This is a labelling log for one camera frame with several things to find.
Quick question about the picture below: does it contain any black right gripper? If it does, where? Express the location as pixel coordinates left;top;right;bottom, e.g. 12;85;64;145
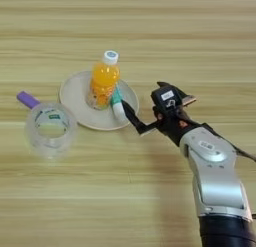
121;81;214;148

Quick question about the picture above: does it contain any teal tube white cap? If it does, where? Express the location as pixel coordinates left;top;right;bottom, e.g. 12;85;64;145
110;85;129;123

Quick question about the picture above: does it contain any clear tape roll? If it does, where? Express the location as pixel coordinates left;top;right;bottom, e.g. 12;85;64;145
24;101;79;160

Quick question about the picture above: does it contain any purple rectangular block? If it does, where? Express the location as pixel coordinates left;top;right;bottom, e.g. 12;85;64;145
16;90;42;110

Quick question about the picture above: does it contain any black box white label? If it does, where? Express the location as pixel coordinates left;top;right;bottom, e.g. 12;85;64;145
150;85;184;114

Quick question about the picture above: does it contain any orange juice bottle white cap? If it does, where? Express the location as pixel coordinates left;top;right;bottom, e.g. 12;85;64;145
85;50;121;111

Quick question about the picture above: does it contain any beige round plate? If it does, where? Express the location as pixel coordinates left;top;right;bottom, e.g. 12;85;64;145
58;69;140;132

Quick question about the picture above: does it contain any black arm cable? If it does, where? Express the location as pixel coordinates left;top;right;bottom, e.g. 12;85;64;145
204;122;256;163

